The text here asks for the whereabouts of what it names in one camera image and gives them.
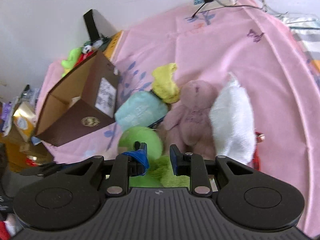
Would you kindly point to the purple white packet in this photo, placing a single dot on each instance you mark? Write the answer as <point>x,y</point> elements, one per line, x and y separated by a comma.
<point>7,110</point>

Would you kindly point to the yellow tissue pack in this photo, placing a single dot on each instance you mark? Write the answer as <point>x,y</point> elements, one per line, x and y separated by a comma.
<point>23,122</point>

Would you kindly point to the brown cardboard box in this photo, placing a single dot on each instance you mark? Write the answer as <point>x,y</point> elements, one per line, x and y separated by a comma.
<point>75,125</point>

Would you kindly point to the person's left forearm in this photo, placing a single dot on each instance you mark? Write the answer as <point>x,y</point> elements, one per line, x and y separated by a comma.
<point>7,227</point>

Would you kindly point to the lime green plush toy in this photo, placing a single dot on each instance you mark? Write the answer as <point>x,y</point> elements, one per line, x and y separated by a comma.
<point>71,58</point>

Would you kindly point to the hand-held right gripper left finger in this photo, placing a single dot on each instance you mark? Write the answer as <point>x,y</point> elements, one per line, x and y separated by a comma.
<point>140,158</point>

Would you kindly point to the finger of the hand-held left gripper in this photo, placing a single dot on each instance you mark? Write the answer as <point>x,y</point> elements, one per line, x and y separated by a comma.
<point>40,171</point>

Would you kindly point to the yellow edged gift box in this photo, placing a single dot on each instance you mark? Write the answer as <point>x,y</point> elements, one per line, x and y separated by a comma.
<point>113,45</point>

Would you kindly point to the grey striped white cloth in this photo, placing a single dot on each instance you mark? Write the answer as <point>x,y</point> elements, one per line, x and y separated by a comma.
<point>307,37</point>

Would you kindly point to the panda plush toy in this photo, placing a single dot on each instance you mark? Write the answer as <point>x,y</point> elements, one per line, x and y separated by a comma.
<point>87,48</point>

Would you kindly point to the small red fabric toy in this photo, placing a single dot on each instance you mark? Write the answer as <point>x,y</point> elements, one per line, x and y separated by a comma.
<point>257,160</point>

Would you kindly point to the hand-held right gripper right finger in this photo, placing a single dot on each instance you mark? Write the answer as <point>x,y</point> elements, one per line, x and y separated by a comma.
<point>175,163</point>

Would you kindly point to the white fluffy plush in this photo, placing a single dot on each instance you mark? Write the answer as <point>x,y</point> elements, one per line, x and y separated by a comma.
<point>232,125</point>

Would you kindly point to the orange wooden furniture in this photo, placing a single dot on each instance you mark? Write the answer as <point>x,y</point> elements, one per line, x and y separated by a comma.
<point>15,155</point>

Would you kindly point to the blue patterned packet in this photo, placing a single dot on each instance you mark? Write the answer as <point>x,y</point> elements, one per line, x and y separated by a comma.
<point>37,140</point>

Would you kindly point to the red plush toy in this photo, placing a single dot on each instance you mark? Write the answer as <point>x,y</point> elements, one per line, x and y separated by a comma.
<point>81,58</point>

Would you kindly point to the yellow cloth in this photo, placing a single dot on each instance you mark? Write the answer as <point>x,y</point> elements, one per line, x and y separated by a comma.
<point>165,85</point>

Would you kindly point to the light blue towel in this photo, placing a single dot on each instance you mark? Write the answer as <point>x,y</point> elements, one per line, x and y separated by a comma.
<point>140,110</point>

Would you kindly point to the clear plastic bag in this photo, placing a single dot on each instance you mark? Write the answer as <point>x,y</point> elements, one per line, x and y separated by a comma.
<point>31,92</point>

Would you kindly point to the green fuzzy sock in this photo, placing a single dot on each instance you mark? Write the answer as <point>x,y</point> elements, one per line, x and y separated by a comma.
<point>162,172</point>

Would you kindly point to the black smartphone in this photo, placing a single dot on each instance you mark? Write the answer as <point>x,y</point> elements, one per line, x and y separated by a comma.
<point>91,26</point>

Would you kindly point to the white fluffy pom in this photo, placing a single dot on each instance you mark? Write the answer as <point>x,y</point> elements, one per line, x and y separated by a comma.
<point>97,43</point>

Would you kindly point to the pink bunny plush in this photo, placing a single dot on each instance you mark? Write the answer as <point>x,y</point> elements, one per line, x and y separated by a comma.
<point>195,120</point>

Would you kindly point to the pink printed bedsheet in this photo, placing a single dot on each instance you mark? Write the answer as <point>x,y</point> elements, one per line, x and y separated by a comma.
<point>212,50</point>

